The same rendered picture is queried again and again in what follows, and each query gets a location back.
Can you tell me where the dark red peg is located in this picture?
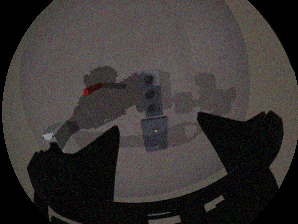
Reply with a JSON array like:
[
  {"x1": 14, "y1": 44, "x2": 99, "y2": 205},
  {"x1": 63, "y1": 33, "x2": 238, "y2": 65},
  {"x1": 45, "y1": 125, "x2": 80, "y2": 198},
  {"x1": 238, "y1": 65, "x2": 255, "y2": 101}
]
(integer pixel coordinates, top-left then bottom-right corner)
[{"x1": 82, "y1": 83, "x2": 104, "y2": 96}]

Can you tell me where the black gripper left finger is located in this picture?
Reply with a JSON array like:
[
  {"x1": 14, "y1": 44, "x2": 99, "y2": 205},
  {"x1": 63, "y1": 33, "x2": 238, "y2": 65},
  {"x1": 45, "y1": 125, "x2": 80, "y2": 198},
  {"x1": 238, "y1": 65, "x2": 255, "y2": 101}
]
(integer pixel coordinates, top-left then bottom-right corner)
[{"x1": 45, "y1": 125, "x2": 120, "y2": 201}]

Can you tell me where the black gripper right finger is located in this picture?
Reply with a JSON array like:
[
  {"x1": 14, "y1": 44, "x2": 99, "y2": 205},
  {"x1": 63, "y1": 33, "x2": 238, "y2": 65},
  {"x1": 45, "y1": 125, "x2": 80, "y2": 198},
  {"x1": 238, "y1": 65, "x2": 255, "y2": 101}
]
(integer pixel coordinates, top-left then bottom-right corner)
[{"x1": 197, "y1": 111, "x2": 265, "y2": 173}]

